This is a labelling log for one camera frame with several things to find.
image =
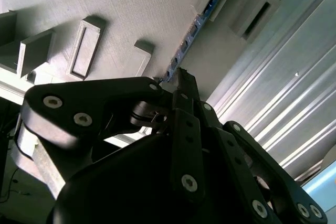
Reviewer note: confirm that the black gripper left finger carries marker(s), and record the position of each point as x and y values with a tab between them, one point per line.
78	98

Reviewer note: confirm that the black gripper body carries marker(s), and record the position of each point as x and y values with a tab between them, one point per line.
118	187

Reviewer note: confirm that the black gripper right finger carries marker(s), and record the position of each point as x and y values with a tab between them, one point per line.
231	155

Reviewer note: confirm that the blue RAM stick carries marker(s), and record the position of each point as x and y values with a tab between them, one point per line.
183	47

